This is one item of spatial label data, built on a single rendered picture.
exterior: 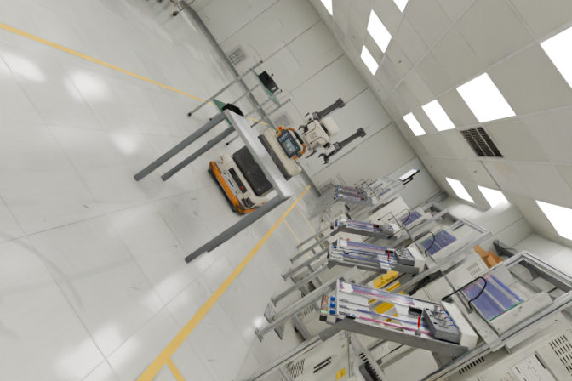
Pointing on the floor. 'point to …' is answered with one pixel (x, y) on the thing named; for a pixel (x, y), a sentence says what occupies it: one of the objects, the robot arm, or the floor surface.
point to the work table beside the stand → (253, 156)
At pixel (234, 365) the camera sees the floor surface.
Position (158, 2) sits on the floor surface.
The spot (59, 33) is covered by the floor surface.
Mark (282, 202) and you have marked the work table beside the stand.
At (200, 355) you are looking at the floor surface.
